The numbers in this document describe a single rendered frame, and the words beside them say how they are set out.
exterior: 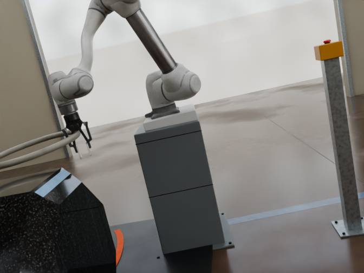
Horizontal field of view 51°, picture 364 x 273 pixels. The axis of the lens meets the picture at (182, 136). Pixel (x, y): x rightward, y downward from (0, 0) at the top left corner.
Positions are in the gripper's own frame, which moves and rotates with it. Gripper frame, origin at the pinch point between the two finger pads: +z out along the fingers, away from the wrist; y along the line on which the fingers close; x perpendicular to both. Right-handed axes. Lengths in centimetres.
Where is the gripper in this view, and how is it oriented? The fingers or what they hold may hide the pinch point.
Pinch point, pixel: (84, 150)
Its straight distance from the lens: 200.2
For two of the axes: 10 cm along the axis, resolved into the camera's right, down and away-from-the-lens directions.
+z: 2.8, 9.3, 2.1
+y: -9.3, 3.2, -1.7
